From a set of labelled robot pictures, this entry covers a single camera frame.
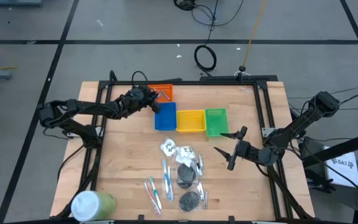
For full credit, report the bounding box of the black metal table frame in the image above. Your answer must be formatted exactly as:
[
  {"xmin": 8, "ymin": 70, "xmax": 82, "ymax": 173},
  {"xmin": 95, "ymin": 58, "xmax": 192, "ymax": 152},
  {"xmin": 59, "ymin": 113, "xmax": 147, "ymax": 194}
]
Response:
[{"xmin": 53, "ymin": 70, "xmax": 316, "ymax": 224}]

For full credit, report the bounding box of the orange plastic basket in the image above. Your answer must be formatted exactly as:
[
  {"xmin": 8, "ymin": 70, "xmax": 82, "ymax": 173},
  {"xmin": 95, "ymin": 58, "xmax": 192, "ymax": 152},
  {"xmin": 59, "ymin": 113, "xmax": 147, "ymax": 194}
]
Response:
[{"xmin": 147, "ymin": 83, "xmax": 174, "ymax": 103}]

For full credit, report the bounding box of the tangled black cable bundle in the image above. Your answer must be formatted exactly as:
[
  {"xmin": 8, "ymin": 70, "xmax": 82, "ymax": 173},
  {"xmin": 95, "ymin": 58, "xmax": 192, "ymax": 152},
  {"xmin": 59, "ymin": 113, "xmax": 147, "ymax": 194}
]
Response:
[{"xmin": 173, "ymin": 0, "xmax": 198, "ymax": 12}]

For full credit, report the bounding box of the green plastic basket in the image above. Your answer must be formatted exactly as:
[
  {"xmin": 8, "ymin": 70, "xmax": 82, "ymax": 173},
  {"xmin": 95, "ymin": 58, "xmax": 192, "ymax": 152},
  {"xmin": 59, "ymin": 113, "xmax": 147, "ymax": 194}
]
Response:
[{"xmin": 204, "ymin": 108, "xmax": 230, "ymax": 138}]

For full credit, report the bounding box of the hanging black cable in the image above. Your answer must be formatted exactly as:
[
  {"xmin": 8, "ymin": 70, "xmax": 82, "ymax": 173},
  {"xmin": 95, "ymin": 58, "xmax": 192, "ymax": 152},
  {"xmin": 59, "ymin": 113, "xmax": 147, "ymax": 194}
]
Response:
[{"xmin": 191, "ymin": 0, "xmax": 245, "ymax": 46}]

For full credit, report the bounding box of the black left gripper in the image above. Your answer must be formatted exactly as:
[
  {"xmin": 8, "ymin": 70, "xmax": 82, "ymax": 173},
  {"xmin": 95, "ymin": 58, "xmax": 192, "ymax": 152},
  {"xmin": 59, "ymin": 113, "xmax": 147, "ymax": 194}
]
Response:
[{"xmin": 121, "ymin": 84, "xmax": 163, "ymax": 115}]

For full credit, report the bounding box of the blue plastic basket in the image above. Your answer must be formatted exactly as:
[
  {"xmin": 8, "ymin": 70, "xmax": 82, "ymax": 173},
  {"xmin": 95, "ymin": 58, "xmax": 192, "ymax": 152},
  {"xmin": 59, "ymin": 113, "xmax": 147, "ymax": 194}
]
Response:
[{"xmin": 154, "ymin": 101, "xmax": 178, "ymax": 131}]

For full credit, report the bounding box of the teal toothbrush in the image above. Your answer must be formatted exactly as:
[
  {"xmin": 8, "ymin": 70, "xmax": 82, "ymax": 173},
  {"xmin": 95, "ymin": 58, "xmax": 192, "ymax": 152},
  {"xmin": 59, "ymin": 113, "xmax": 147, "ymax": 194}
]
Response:
[{"xmin": 149, "ymin": 175, "xmax": 163, "ymax": 210}]

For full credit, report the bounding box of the white shower cap bag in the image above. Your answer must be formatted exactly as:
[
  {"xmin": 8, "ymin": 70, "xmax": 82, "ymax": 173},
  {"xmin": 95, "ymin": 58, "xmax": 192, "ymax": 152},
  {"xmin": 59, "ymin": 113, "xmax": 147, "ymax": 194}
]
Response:
[
  {"xmin": 175, "ymin": 145, "xmax": 197, "ymax": 159},
  {"xmin": 178, "ymin": 155, "xmax": 194, "ymax": 168},
  {"xmin": 160, "ymin": 138, "xmax": 178, "ymax": 157}
]

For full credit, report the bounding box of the green canister with white lid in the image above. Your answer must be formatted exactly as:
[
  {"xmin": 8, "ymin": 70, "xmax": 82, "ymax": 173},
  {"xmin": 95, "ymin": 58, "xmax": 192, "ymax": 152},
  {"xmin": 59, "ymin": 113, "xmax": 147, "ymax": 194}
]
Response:
[{"xmin": 70, "ymin": 190, "xmax": 117, "ymax": 223}]

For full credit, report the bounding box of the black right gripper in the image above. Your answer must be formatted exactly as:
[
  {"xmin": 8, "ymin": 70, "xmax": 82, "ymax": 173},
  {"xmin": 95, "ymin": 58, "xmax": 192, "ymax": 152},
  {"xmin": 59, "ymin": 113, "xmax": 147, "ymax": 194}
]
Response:
[{"xmin": 213, "ymin": 126, "xmax": 260, "ymax": 171}]

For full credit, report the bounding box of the black metal beam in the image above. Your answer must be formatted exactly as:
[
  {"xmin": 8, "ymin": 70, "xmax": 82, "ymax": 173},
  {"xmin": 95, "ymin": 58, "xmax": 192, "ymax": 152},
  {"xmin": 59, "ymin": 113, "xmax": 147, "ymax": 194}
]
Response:
[{"xmin": 301, "ymin": 128, "xmax": 358, "ymax": 169}]

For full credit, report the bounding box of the coiled black cable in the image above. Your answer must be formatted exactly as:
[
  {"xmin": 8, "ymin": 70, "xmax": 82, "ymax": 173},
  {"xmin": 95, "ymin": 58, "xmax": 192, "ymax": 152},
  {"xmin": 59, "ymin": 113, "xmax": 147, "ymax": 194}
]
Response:
[{"xmin": 193, "ymin": 44, "xmax": 218, "ymax": 73}]

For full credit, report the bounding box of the silver mounting plate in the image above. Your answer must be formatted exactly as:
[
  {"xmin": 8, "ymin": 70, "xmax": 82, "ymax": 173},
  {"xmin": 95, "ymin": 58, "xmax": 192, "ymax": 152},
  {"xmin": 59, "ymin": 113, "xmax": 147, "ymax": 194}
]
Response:
[
  {"xmin": 62, "ymin": 127, "xmax": 82, "ymax": 140},
  {"xmin": 261, "ymin": 126, "xmax": 277, "ymax": 138}
]

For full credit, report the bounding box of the yellow plastic basket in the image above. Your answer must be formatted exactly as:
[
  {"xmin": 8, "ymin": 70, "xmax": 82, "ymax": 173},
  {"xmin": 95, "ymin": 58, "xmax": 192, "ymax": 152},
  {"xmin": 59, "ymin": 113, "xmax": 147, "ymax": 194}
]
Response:
[{"xmin": 176, "ymin": 109, "xmax": 207, "ymax": 134}]

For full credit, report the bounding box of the white printed box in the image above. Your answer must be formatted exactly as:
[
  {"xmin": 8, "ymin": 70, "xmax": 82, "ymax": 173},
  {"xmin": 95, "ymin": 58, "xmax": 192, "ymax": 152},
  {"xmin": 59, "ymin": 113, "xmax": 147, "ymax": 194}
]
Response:
[{"xmin": 323, "ymin": 145, "xmax": 358, "ymax": 189}]

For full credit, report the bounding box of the red toothbrush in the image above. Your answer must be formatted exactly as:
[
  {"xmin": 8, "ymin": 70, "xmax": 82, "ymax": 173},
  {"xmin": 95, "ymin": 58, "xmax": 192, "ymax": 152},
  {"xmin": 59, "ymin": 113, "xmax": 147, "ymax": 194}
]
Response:
[{"xmin": 143, "ymin": 181, "xmax": 162, "ymax": 216}]

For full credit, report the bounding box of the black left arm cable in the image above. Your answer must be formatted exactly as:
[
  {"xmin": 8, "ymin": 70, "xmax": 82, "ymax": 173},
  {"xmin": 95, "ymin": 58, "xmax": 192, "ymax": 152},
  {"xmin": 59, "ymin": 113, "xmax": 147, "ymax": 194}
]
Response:
[{"xmin": 131, "ymin": 70, "xmax": 150, "ymax": 90}]

